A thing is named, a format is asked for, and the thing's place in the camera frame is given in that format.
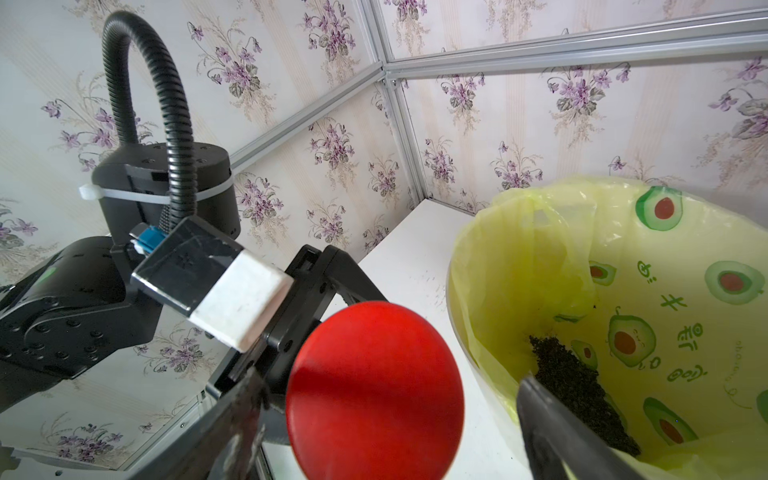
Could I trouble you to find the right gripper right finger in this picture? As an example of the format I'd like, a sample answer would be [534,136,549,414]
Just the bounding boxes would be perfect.
[516,377,641,479]

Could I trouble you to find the green avocado print bag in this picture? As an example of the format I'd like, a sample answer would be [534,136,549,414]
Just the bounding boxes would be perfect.
[447,177,767,479]

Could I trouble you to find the dark tea leaves pile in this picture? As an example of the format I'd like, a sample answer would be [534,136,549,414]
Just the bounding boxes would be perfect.
[529,336,641,457]

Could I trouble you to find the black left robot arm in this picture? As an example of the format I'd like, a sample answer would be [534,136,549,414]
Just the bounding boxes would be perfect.
[1,11,382,409]

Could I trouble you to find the aluminium frame bars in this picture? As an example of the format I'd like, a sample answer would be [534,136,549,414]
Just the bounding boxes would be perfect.
[119,0,768,472]

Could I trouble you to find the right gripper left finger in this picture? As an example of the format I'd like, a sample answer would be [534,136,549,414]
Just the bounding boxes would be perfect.
[130,368,266,480]

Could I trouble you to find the white plastic trash bin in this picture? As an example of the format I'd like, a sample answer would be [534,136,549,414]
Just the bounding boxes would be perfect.
[445,281,531,479]

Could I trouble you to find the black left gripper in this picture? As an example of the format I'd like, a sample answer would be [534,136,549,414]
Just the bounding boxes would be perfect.
[205,245,387,411]

